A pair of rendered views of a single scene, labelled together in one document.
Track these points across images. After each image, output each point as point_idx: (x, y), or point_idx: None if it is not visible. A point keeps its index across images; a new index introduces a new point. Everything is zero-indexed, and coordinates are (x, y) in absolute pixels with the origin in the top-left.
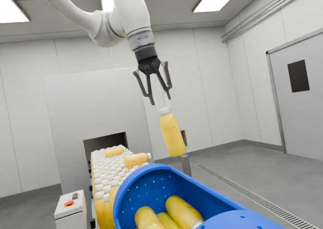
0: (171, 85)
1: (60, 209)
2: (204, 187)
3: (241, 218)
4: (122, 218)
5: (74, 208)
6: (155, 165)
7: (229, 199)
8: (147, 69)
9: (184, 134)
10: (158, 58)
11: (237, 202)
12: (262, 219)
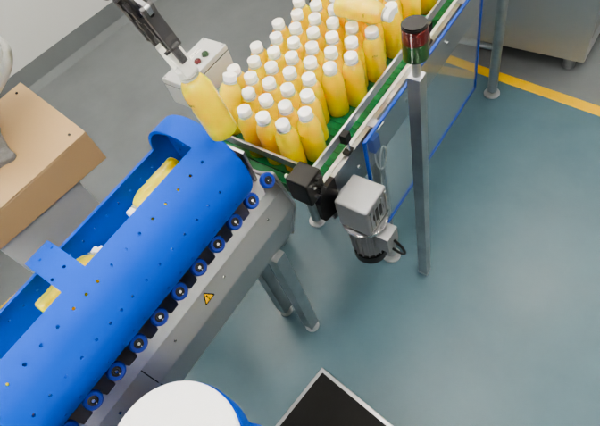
0: (169, 49)
1: (171, 73)
2: (129, 217)
3: (60, 266)
4: (177, 146)
5: (178, 85)
6: (180, 131)
7: (105, 246)
8: (121, 9)
9: (414, 40)
10: None
11: (109, 254)
12: (72, 279)
